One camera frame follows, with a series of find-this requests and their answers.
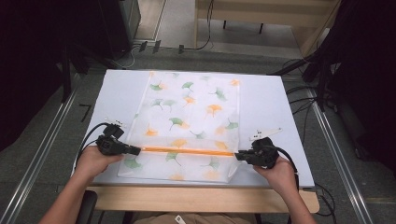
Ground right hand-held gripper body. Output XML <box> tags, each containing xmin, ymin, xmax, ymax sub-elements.
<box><xmin>246</xmin><ymin>127</ymin><xmax>284</xmax><ymax>170</ymax></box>

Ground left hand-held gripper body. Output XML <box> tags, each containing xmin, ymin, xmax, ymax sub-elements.
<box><xmin>94</xmin><ymin>117</ymin><xmax>129</xmax><ymax>157</ymax></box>

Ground leaf-print zipper bag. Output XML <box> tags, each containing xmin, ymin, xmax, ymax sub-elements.
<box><xmin>117</xmin><ymin>70</ymin><xmax>242</xmax><ymax>184</ymax></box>

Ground person's left hand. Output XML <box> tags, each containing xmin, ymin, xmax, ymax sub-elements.
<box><xmin>74</xmin><ymin>145</ymin><xmax>126</xmax><ymax>182</ymax></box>

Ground person's right hand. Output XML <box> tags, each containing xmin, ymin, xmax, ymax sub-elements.
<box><xmin>252</xmin><ymin>154</ymin><xmax>299</xmax><ymax>196</ymax></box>

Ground black L-shaped bar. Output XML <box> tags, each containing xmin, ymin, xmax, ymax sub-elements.
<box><xmin>78</xmin><ymin>103</ymin><xmax>92</xmax><ymax>123</ymax></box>

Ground white table mat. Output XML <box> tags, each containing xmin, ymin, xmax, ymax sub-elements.
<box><xmin>71</xmin><ymin>68</ymin><xmax>316</xmax><ymax>189</ymax></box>

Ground wooden table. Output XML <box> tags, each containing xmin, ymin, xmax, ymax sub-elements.
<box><xmin>85</xmin><ymin>185</ymin><xmax>321</xmax><ymax>215</ymax></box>

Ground person's beige trousers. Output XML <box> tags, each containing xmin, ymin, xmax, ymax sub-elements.
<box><xmin>130</xmin><ymin>211</ymin><xmax>258</xmax><ymax>224</ymax></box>

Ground black stand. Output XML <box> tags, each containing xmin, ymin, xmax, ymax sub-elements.
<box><xmin>59</xmin><ymin>46</ymin><xmax>73</xmax><ymax>105</ymax></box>

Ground black curtain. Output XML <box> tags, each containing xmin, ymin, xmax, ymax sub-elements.
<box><xmin>0</xmin><ymin>0</ymin><xmax>104</xmax><ymax>153</ymax></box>
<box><xmin>306</xmin><ymin>0</ymin><xmax>396</xmax><ymax>175</ymax></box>

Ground black cabinet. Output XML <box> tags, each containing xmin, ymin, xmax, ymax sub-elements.
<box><xmin>98</xmin><ymin>0</ymin><xmax>142</xmax><ymax>61</ymax></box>

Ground light wooden bench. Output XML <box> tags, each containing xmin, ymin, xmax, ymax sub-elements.
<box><xmin>193</xmin><ymin>0</ymin><xmax>343</xmax><ymax>58</ymax></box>

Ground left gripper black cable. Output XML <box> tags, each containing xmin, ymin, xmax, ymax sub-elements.
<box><xmin>74</xmin><ymin>121</ymin><xmax>110</xmax><ymax>170</ymax></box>

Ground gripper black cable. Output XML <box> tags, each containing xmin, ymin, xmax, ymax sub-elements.
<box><xmin>273</xmin><ymin>145</ymin><xmax>301</xmax><ymax>191</ymax></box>
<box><xmin>74</xmin><ymin>121</ymin><xmax>110</xmax><ymax>170</ymax></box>

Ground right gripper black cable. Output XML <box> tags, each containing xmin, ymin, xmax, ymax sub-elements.
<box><xmin>273</xmin><ymin>145</ymin><xmax>301</xmax><ymax>191</ymax></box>

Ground bundle of black floor cables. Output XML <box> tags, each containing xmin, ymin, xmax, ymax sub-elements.
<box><xmin>281</xmin><ymin>58</ymin><xmax>339</xmax><ymax>144</ymax></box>

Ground metal floor rail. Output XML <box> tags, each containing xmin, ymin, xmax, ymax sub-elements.
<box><xmin>0</xmin><ymin>72</ymin><xmax>82</xmax><ymax>224</ymax></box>
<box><xmin>306</xmin><ymin>87</ymin><xmax>375</xmax><ymax>224</ymax></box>

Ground black cables under table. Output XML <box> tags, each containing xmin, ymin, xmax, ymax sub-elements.
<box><xmin>313</xmin><ymin>182</ymin><xmax>338</xmax><ymax>218</ymax></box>

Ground white floor cable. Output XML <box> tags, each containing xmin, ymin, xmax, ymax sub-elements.
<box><xmin>111</xmin><ymin>46</ymin><xmax>137</xmax><ymax>70</ymax></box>

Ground black hanging cable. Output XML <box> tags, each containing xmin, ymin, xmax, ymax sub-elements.
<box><xmin>177</xmin><ymin>0</ymin><xmax>217</xmax><ymax>54</ymax></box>

